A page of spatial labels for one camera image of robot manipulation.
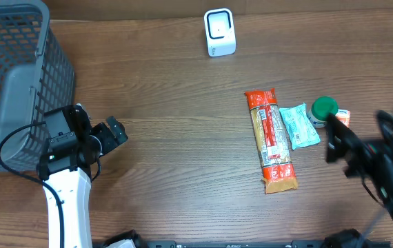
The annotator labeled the teal tissue packet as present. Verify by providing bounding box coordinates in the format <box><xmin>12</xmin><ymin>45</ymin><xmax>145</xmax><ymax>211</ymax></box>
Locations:
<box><xmin>279</xmin><ymin>103</ymin><xmax>321</xmax><ymax>150</ymax></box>

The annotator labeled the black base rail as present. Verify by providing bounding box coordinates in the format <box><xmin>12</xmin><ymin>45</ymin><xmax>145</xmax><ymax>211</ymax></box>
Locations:
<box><xmin>94</xmin><ymin>239</ymin><xmax>392</xmax><ymax>248</ymax></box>

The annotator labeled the red snack package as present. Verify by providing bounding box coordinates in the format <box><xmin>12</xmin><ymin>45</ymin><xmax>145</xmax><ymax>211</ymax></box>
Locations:
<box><xmin>245</xmin><ymin>89</ymin><xmax>299</xmax><ymax>194</ymax></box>

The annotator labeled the red stick sachet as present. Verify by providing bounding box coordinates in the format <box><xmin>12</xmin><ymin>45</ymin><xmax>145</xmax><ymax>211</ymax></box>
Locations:
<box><xmin>264</xmin><ymin>105</ymin><xmax>281</xmax><ymax>158</ymax></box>

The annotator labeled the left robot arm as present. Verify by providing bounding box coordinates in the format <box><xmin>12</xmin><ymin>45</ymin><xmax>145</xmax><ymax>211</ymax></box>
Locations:
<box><xmin>37</xmin><ymin>104</ymin><xmax>128</xmax><ymax>247</ymax></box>

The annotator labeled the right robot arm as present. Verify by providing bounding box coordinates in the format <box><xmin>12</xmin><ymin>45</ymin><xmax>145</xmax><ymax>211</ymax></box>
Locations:
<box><xmin>326</xmin><ymin>110</ymin><xmax>393</xmax><ymax>220</ymax></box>

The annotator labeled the green lid jar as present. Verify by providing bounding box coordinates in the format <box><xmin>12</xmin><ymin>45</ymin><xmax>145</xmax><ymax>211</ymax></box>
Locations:
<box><xmin>307</xmin><ymin>96</ymin><xmax>339</xmax><ymax>128</ymax></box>

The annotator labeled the white barcode scanner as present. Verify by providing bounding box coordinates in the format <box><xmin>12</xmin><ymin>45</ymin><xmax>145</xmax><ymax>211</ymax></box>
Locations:
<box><xmin>203</xmin><ymin>8</ymin><xmax>236</xmax><ymax>57</ymax></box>

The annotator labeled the grey plastic mesh basket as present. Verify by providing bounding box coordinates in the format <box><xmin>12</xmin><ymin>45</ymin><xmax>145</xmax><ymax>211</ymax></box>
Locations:
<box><xmin>0</xmin><ymin>1</ymin><xmax>75</xmax><ymax>171</ymax></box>

